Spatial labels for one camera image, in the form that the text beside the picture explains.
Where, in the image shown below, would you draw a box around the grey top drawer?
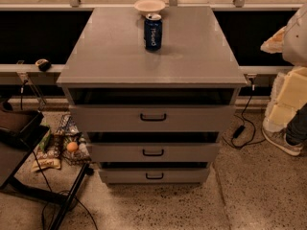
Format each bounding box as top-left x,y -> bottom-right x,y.
70,105 -> 235,132

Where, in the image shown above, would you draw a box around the grey drawer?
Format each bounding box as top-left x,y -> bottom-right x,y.
99,168 -> 210,184
70,105 -> 235,132
87,143 -> 221,162

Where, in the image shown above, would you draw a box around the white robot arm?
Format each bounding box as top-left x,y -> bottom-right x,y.
260,4 -> 307,132

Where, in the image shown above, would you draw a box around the grey drawer cabinet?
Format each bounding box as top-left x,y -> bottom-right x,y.
58,7 -> 247,170

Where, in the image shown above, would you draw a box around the grey middle drawer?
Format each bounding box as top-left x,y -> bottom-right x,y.
87,143 -> 221,162

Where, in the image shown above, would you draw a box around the grey bottom drawer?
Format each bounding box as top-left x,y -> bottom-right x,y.
99,168 -> 210,184

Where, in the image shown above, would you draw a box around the blue soda can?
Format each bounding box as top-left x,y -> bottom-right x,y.
144,13 -> 162,52

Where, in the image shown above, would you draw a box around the orange fruit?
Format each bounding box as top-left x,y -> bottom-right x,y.
66,142 -> 79,152

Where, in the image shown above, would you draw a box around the white ceramic bowl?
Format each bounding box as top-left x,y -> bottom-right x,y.
134,0 -> 166,16

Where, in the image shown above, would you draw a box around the black tape measure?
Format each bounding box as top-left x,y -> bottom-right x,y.
35,58 -> 51,72

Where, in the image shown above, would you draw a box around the snack bag on floor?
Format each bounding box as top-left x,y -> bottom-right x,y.
32,150 -> 61,172

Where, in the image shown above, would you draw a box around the grey sneaker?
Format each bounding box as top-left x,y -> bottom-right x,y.
262,128 -> 303,156

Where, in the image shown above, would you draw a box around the black bin on table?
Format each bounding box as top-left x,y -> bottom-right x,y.
0,101 -> 43,150

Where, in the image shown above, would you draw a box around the person leg dark trousers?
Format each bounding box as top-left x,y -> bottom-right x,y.
286,103 -> 307,145

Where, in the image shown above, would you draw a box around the black side table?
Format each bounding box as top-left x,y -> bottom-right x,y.
0,126 -> 93,230

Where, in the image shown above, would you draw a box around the wire basket with snacks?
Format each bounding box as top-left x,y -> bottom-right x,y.
57,114 -> 91,165

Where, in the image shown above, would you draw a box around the black power adapter cable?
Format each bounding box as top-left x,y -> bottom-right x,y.
222,83 -> 267,150

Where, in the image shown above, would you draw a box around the black floor cable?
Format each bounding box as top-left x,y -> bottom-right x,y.
31,150 -> 100,230

